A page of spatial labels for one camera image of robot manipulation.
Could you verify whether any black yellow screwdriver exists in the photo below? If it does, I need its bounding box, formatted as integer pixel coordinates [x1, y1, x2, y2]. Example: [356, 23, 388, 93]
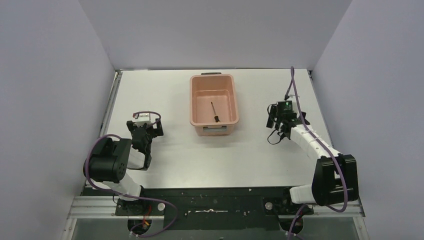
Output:
[210, 101, 220, 123]

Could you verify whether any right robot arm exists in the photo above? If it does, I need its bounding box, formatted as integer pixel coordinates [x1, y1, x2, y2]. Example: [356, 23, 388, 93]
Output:
[266, 100, 359, 213]

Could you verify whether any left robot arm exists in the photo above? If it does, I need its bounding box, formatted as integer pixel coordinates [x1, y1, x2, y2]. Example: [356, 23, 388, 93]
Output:
[88, 117, 164, 215]

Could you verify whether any pink plastic bin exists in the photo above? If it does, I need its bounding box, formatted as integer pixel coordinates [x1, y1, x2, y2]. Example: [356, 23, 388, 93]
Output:
[189, 72, 240, 136]

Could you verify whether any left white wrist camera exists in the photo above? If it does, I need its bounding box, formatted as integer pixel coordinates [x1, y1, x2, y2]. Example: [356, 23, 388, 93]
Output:
[134, 113, 152, 127]

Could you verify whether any left side aluminium rail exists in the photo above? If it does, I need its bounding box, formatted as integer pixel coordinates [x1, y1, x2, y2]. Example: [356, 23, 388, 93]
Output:
[98, 70, 123, 137]

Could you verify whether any aluminium rail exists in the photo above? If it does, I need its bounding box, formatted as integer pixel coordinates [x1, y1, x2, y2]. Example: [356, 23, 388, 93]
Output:
[98, 70, 123, 137]
[67, 196, 365, 220]

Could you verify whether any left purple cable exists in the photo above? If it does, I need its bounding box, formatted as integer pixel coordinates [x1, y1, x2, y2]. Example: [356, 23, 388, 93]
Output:
[85, 110, 179, 239]

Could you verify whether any aluminium front rail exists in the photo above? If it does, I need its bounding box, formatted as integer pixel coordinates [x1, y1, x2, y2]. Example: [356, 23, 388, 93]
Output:
[67, 196, 365, 220]

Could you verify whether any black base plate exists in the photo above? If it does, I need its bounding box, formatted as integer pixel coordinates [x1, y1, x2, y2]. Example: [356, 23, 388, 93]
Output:
[82, 186, 335, 236]

